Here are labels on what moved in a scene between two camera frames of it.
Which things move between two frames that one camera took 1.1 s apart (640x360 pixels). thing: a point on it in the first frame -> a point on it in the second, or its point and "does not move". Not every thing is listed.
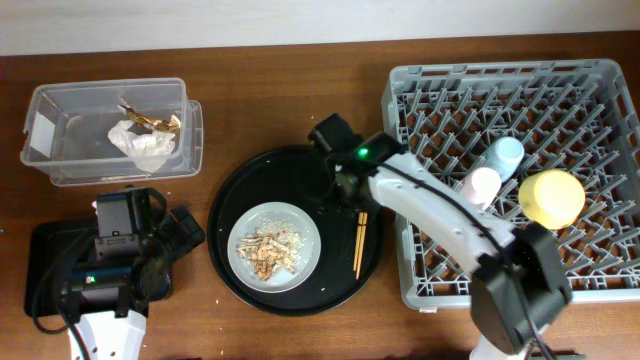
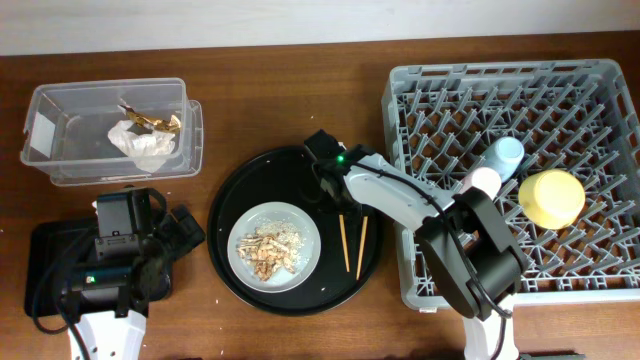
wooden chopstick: x=358 y=240 -> x=344 y=243
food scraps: x=274 y=244 does not move
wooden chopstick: x=361 y=245 does not move
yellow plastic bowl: x=551 y=198 does not move
